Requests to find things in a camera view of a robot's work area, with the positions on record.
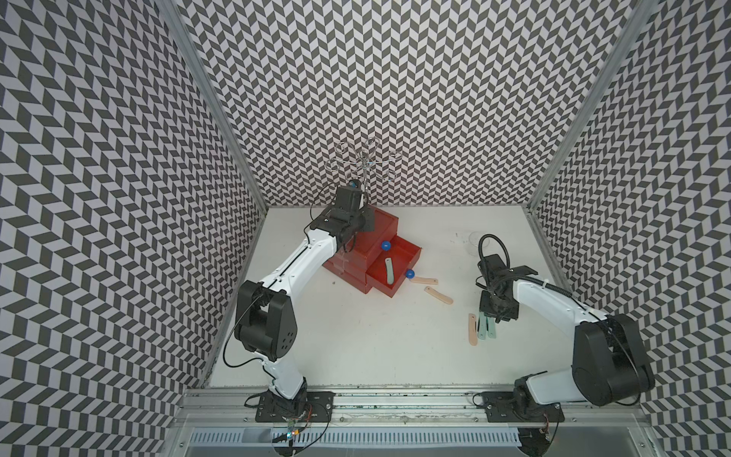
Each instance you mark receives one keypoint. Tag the clear drinking glass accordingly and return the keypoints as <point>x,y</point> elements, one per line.
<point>470,242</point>

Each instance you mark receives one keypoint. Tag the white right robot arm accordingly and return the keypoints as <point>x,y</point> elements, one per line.
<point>609,362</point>

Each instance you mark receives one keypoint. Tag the red plastic drawer cabinet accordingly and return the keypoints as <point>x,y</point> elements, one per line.
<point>355,265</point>

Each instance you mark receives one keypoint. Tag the aluminium corner post left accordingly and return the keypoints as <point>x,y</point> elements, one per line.
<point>179,34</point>

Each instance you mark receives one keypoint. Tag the pink folding knife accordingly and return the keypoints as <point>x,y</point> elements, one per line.
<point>473,329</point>
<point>424,281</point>

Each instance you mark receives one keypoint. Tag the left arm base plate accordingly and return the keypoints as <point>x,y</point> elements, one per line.
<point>310,406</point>

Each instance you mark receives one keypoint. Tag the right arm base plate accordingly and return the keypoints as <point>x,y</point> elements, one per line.
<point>518,407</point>

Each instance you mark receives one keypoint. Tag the chrome wire stand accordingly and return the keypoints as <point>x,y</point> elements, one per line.
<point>371,162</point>

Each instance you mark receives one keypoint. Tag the aluminium corner post right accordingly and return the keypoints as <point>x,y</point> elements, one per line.
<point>639,17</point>

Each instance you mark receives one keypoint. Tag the aluminium corner post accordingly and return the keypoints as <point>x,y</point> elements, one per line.
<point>639,17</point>
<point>179,34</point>

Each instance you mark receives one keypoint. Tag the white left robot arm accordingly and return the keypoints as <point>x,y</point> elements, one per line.
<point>265,322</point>

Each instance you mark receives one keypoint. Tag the pink folding knife angled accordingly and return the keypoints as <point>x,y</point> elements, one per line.
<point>439,296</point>

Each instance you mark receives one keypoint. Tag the mint folding knife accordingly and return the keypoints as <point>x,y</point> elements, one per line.
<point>491,328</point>
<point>482,327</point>
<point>390,277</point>

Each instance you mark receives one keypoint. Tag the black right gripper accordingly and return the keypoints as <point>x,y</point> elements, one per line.
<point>512,312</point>

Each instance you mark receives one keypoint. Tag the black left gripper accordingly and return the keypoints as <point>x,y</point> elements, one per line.
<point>365,212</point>

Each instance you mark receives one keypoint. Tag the aluminium front rail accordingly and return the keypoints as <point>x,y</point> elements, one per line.
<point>451,406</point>

